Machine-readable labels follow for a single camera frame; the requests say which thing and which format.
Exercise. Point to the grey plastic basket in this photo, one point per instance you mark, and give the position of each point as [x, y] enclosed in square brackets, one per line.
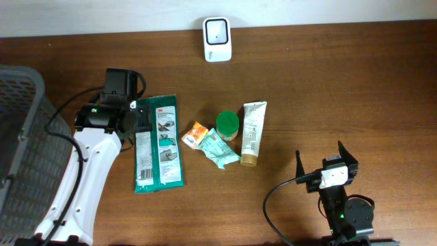
[32, 161]

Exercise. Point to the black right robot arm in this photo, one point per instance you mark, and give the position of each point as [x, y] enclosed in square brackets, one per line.
[349, 217]

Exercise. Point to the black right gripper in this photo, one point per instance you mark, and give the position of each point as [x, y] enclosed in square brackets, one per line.
[350, 163]

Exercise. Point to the white barcode scanner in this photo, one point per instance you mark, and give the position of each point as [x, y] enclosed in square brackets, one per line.
[217, 39]

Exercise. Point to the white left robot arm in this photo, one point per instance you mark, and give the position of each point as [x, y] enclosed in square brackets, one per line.
[102, 125]

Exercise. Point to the teal snack packet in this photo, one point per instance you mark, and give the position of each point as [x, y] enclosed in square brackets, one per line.
[217, 150]

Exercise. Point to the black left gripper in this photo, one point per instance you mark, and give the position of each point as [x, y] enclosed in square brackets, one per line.
[144, 117]

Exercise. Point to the green lidded jar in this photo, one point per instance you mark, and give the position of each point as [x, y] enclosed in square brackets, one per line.
[227, 125]

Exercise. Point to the white tube with gold cap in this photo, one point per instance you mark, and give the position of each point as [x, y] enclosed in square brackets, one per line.
[253, 124]

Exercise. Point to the green 3M wipes pack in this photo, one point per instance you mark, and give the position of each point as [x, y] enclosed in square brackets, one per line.
[158, 165]

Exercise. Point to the orange snack packet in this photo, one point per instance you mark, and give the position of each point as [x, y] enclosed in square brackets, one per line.
[195, 135]

